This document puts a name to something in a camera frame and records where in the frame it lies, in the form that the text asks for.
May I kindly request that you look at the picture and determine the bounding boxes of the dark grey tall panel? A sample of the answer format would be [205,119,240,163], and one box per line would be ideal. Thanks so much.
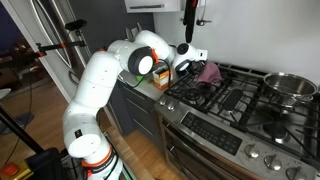
[68,0,155,134]

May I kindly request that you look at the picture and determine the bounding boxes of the orange carton box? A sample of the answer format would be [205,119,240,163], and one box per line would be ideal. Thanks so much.
[152,66,175,90]

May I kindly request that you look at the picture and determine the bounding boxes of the stainless steel pot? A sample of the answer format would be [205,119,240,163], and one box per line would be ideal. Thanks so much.
[261,72,319,108]

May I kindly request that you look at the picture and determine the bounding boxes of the dark grey drawer cabinet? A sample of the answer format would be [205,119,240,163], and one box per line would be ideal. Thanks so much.
[114,79,164,148]

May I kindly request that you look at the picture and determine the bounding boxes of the yellow button box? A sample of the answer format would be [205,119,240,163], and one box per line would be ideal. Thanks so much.
[0,159,34,180]

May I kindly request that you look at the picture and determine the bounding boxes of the stainless steel gas range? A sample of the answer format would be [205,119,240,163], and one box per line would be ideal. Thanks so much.
[153,60,320,180]

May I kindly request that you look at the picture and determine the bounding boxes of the black equipment box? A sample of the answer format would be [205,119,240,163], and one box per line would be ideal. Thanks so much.
[25,147,66,180]

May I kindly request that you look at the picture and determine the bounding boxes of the black cast iron grate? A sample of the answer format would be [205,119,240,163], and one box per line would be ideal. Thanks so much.
[164,63,234,113]
[199,69,265,132]
[240,74,320,162]

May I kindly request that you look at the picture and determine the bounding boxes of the black camera clamp arm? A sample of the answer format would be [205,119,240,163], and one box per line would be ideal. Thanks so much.
[35,19,89,58]

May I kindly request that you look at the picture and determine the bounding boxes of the stainless steel refrigerator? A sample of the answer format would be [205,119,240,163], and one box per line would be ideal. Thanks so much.
[1,0,93,98]

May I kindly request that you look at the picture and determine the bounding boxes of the hanging metal utensil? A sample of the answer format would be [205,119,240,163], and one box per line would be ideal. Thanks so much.
[195,0,213,27]

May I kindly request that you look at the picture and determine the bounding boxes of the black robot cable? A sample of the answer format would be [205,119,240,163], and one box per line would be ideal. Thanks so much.
[133,58,173,90]

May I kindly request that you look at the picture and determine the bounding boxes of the black oven mitt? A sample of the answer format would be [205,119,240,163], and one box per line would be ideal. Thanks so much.
[182,0,199,44]

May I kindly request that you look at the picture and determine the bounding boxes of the white cabinet door long handle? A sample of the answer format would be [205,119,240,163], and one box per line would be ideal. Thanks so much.
[124,0,186,14]

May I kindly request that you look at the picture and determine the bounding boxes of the pink towel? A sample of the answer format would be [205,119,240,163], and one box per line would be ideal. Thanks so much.
[194,60,224,85]

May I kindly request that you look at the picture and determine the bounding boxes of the red emergency stop button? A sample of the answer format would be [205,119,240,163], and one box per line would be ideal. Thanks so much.
[0,162,20,178]

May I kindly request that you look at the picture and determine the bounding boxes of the black tripod leg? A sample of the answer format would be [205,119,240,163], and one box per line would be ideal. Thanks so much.
[0,103,45,154]

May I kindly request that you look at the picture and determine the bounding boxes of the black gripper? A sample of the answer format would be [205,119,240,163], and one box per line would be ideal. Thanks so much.
[187,59,204,75]

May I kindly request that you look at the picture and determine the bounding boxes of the large silver stove knob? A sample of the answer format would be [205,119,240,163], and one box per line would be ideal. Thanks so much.
[263,154,283,172]
[244,143,261,160]
[285,165,308,180]

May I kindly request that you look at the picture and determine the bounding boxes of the grey knife handle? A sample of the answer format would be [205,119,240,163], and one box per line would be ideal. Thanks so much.
[125,27,134,42]
[134,22,144,34]

